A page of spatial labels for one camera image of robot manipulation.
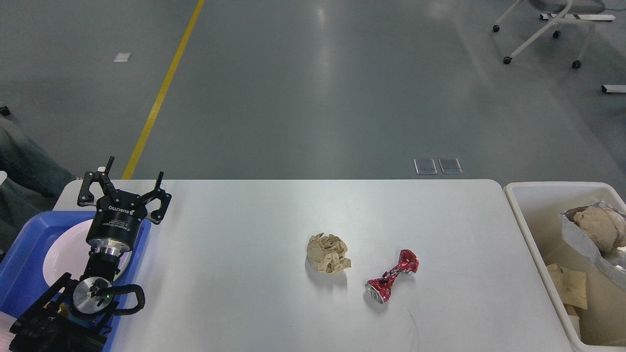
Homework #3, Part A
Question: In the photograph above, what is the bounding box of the white office chair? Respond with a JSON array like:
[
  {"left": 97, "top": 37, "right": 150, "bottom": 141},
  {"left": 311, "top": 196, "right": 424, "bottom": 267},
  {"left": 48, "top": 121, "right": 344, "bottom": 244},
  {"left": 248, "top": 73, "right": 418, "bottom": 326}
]
[{"left": 502, "top": 0, "right": 606, "bottom": 69}]

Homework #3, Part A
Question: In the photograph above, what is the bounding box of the beige plastic bin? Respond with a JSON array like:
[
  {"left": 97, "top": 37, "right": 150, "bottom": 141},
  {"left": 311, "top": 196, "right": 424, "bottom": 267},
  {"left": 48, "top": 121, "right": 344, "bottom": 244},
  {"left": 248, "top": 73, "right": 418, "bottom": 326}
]
[{"left": 504, "top": 182, "right": 626, "bottom": 352}]

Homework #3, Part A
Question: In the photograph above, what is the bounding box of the aluminium foil tray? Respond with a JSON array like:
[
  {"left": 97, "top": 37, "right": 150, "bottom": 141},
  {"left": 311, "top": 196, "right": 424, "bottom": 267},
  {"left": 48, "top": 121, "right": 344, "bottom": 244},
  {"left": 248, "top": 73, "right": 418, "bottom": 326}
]
[{"left": 560, "top": 202, "right": 626, "bottom": 290}]

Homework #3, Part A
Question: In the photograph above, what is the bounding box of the floor outlet cover right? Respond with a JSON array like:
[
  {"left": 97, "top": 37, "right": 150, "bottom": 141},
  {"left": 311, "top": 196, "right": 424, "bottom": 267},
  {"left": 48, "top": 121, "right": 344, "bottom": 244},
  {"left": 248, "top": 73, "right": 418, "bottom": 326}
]
[{"left": 438, "top": 158, "right": 464, "bottom": 175}]

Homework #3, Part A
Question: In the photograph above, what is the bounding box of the white furniture leg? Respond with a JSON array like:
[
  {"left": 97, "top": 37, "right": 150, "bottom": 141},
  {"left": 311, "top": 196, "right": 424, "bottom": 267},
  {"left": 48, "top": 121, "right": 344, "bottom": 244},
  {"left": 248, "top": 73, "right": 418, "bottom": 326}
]
[{"left": 601, "top": 85, "right": 626, "bottom": 94}]

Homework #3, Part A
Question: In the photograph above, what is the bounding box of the light green plate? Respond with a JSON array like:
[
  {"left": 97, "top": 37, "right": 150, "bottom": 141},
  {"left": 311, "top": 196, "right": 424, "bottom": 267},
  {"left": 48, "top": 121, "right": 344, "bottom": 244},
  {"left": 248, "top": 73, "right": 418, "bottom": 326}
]
[{"left": 113, "top": 251, "right": 133, "bottom": 281}]

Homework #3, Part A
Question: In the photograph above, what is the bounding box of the brown paper ball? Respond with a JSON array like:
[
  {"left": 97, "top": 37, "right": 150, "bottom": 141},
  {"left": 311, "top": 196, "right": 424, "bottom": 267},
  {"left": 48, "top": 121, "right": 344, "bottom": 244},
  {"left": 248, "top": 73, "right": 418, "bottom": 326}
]
[{"left": 306, "top": 233, "right": 352, "bottom": 274}]

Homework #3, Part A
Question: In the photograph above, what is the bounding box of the floor outlet cover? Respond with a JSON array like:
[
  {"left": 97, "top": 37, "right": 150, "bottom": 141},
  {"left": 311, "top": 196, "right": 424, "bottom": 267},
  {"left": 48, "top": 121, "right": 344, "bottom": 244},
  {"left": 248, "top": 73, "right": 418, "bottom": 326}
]
[
  {"left": 413, "top": 158, "right": 438, "bottom": 176},
  {"left": 438, "top": 158, "right": 464, "bottom": 175}
]

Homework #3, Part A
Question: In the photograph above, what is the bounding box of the pink object tray corner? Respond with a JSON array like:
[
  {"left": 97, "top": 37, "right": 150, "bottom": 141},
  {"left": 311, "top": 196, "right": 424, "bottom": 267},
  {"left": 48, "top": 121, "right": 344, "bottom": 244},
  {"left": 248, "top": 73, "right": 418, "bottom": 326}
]
[{"left": 0, "top": 311, "right": 16, "bottom": 352}]

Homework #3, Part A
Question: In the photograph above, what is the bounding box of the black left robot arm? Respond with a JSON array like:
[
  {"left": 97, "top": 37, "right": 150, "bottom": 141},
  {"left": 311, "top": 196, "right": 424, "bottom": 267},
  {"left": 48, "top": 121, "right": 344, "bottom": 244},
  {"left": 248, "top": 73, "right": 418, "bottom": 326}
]
[{"left": 8, "top": 156, "right": 172, "bottom": 352}]

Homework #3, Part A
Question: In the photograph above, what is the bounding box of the floor outlet cover left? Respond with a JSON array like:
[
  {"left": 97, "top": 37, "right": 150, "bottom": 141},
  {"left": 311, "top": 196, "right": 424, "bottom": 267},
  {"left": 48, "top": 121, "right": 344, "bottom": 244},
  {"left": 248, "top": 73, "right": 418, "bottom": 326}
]
[{"left": 413, "top": 158, "right": 438, "bottom": 176}]

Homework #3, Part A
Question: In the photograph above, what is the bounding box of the pink plate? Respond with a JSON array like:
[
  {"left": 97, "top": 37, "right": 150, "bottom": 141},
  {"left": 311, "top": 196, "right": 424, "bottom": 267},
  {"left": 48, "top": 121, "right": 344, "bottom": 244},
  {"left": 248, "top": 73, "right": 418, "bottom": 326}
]
[{"left": 42, "top": 218, "right": 132, "bottom": 289}]

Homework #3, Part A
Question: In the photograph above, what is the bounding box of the red foil wrapper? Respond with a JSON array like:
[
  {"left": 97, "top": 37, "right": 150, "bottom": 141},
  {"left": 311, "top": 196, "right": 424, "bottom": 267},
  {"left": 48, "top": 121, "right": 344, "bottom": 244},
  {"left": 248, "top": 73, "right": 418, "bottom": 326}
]
[{"left": 364, "top": 249, "right": 420, "bottom": 305}]

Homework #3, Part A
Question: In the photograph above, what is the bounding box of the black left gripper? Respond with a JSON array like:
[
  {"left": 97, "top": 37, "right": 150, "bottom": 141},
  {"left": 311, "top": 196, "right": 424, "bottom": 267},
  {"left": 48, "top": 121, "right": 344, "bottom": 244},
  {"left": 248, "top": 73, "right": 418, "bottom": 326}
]
[{"left": 76, "top": 156, "right": 172, "bottom": 256}]

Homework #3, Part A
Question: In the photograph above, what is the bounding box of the crumpled paper in foil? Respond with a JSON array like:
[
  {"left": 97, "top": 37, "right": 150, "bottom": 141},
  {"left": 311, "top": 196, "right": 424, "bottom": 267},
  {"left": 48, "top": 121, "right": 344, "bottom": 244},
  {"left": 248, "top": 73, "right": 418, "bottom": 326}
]
[{"left": 573, "top": 206, "right": 626, "bottom": 252}]

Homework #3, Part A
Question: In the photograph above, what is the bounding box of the person's jeans leg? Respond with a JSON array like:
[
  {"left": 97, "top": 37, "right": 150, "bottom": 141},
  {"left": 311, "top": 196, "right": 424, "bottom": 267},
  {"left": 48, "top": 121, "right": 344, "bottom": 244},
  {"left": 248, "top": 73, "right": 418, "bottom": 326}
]
[{"left": 0, "top": 118, "right": 78, "bottom": 252}]

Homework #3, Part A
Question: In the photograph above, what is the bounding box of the brown paper bag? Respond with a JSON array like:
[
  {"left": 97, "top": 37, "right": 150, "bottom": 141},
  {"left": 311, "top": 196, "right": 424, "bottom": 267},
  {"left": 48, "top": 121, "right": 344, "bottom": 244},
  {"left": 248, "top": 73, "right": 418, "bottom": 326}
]
[{"left": 546, "top": 264, "right": 587, "bottom": 317}]

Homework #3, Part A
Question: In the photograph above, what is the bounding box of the white paper cup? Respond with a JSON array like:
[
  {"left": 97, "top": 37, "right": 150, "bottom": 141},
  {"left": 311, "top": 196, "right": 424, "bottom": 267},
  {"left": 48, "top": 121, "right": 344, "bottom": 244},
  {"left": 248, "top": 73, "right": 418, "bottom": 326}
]
[{"left": 568, "top": 314, "right": 581, "bottom": 339}]

